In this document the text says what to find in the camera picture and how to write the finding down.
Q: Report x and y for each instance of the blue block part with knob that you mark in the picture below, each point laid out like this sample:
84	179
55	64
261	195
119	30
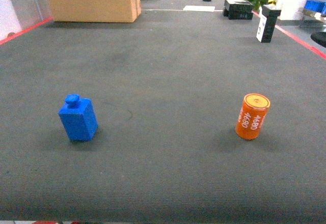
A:
78	118

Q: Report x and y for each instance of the orange cylinder cap 4680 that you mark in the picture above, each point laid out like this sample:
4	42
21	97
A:
252	115

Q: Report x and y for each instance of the white flat sheet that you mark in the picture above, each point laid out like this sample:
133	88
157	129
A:
199	8

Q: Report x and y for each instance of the black box stack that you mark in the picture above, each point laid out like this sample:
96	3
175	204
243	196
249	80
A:
238	9

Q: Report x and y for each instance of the large cardboard box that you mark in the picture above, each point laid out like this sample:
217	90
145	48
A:
112	11

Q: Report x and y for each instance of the black white upright box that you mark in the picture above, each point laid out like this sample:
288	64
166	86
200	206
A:
268	19

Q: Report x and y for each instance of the black office chair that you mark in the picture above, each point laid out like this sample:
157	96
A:
319	38

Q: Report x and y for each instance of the red conveyor side rail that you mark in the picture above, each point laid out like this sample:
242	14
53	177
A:
15	35

